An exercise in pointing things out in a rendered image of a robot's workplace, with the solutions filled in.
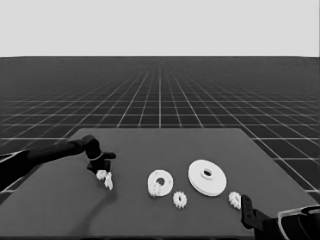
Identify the large thick white disc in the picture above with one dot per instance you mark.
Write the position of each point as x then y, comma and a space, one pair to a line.
215, 185

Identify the small white toothed gear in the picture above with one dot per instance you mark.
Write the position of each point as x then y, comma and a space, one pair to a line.
176, 199

